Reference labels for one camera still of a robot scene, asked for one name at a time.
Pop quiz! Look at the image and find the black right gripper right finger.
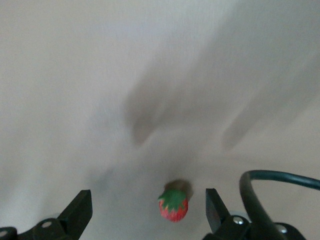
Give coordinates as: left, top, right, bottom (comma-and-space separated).
202, 187, 253, 240

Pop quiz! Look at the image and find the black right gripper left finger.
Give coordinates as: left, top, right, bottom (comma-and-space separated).
0, 189, 93, 240

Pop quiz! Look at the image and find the table cover cloth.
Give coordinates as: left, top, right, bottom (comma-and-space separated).
0, 0, 320, 240

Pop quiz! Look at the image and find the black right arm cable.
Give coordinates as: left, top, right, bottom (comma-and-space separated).
239, 170, 320, 240

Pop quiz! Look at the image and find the red strawberry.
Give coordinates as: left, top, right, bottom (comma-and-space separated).
157, 188, 189, 223

